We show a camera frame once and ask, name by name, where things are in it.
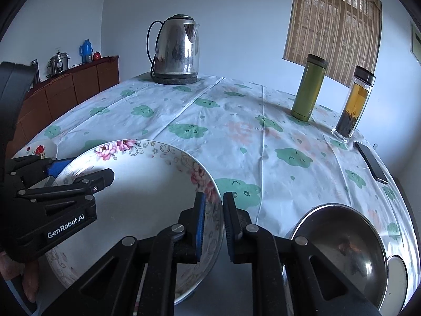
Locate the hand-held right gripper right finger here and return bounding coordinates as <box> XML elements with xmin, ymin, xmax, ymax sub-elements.
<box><xmin>222</xmin><ymin>191</ymin><xmax>382</xmax><ymax>316</ymax></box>

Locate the bamboo window blind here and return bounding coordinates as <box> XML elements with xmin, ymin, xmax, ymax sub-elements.
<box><xmin>283</xmin><ymin>0</ymin><xmax>383</xmax><ymax>88</ymax></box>

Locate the black smartphone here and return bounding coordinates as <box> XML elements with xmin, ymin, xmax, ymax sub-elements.
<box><xmin>354</xmin><ymin>141</ymin><xmax>389</xmax><ymax>185</ymax></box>

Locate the white enamel bowl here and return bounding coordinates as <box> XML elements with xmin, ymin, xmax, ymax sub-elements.
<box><xmin>378</xmin><ymin>255</ymin><xmax>410</xmax><ymax>315</ymax></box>

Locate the blue thermos jug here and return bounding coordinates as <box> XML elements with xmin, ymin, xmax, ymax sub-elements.
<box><xmin>79</xmin><ymin>39</ymin><xmax>94</xmax><ymax>64</ymax></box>

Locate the steel rice cooker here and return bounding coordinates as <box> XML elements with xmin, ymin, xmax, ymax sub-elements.
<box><xmin>46</xmin><ymin>52</ymin><xmax>70</xmax><ymax>76</ymax></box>

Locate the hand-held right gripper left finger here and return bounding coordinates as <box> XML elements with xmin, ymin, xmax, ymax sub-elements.
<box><xmin>41</xmin><ymin>191</ymin><xmax>206</xmax><ymax>316</ymax></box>

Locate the stainless steel bowl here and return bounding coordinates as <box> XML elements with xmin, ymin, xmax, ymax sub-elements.
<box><xmin>283</xmin><ymin>204</ymin><xmax>390</xmax><ymax>313</ymax></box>

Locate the brown wooden sideboard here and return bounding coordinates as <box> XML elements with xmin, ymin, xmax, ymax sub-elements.
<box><xmin>13</xmin><ymin>55</ymin><xmax>121</xmax><ymax>149</ymax></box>

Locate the stainless steel electric kettle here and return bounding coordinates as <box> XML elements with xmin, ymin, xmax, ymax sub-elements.
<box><xmin>146</xmin><ymin>14</ymin><xmax>201</xmax><ymax>77</ymax></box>

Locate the cloud print tablecloth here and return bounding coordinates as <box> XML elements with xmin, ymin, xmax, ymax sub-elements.
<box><xmin>10</xmin><ymin>72</ymin><xmax>420</xmax><ymax>316</ymax></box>

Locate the small red floral plate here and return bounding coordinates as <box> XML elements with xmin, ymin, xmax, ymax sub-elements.
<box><xmin>13</xmin><ymin>140</ymin><xmax>60</xmax><ymax>160</ymax></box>

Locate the glass tea bottle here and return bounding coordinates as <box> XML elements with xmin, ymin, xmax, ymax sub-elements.
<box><xmin>331</xmin><ymin>66</ymin><xmax>376</xmax><ymax>144</ymax></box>

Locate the person's left hand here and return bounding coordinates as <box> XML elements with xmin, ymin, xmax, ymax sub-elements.
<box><xmin>0</xmin><ymin>250</ymin><xmax>42</xmax><ymax>303</ymax></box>

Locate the black kettle base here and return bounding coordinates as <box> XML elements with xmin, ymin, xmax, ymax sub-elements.
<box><xmin>153</xmin><ymin>72</ymin><xmax>198</xmax><ymax>85</ymax></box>

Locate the large pink floral plate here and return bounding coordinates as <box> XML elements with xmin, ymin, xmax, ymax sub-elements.
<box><xmin>44</xmin><ymin>140</ymin><xmax>226</xmax><ymax>306</ymax></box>

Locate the green thermos flask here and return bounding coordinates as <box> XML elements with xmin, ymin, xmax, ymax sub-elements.
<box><xmin>291</xmin><ymin>53</ymin><xmax>329</xmax><ymax>122</ymax></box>

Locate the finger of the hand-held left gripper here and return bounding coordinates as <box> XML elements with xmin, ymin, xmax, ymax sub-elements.
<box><xmin>16</xmin><ymin>168</ymin><xmax>116</xmax><ymax>205</ymax></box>
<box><xmin>7</xmin><ymin>156</ymin><xmax>71</xmax><ymax>188</ymax></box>

